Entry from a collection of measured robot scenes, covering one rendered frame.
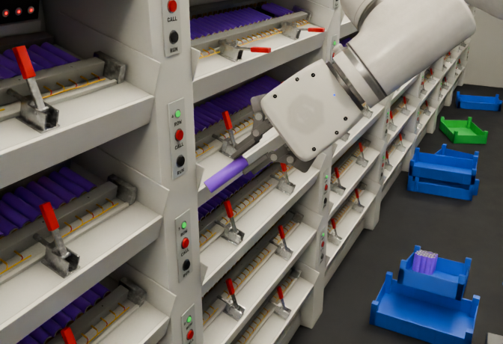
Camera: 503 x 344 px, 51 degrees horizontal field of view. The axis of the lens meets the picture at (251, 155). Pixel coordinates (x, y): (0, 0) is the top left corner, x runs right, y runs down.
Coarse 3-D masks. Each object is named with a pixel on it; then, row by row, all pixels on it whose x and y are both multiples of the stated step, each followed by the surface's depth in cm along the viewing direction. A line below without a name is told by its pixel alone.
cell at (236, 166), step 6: (240, 156) 70; (234, 162) 70; (240, 162) 70; (246, 162) 70; (222, 168) 70; (228, 168) 70; (234, 168) 70; (240, 168) 70; (216, 174) 69; (222, 174) 69; (228, 174) 69; (234, 174) 70; (210, 180) 69; (216, 180) 69; (222, 180) 69; (228, 180) 70; (210, 186) 69; (216, 186) 69; (210, 192) 70
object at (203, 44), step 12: (300, 12) 128; (252, 24) 108; (264, 24) 111; (276, 24) 115; (300, 24) 124; (216, 36) 95; (228, 36) 97; (240, 36) 102; (252, 36) 107; (204, 48) 92
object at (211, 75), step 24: (192, 0) 107; (216, 0) 115; (288, 0) 133; (312, 24) 131; (192, 48) 79; (288, 48) 112; (312, 48) 127; (192, 72) 80; (216, 72) 87; (240, 72) 96
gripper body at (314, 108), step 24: (312, 72) 64; (336, 72) 63; (264, 96) 66; (288, 96) 65; (312, 96) 64; (336, 96) 64; (288, 120) 65; (312, 120) 65; (336, 120) 64; (288, 144) 66; (312, 144) 65
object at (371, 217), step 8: (384, 112) 203; (384, 120) 206; (376, 128) 207; (384, 128) 208; (376, 136) 208; (384, 144) 213; (384, 160) 219; (376, 168) 213; (368, 176) 216; (376, 176) 214; (376, 200) 218; (376, 208) 221; (368, 216) 222; (376, 216) 224; (368, 224) 223; (376, 224) 227
